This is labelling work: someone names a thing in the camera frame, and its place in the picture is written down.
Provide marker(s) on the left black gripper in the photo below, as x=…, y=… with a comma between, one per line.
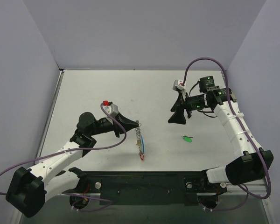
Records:
x=118, y=127

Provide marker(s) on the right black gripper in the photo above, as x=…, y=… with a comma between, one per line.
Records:
x=184, y=106

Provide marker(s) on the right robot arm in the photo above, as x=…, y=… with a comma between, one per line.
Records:
x=250, y=157

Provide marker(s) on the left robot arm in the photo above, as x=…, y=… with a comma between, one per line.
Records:
x=31, y=187

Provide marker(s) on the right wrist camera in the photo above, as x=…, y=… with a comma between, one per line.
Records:
x=179, y=86

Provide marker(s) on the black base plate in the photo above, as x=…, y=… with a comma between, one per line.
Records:
x=148, y=187

